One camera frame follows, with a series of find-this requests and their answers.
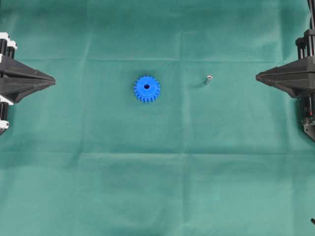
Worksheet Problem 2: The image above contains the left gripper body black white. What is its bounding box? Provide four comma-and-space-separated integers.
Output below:
0, 32, 18, 136

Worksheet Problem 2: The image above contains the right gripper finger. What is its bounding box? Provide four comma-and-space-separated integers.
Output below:
256, 57, 315, 81
256, 78, 315, 99

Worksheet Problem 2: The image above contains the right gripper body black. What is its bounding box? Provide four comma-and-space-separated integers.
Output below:
295, 29, 315, 140

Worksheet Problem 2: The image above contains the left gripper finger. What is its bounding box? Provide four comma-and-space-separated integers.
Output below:
0, 79, 56, 103
0, 56, 55, 83

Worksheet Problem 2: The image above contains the blue plastic gear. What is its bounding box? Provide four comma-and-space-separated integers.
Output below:
134, 75, 160, 103

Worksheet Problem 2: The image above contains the green table cloth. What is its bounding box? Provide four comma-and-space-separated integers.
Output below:
0, 0, 315, 236

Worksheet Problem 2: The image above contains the black cable top right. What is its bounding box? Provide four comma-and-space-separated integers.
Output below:
306, 0, 315, 32

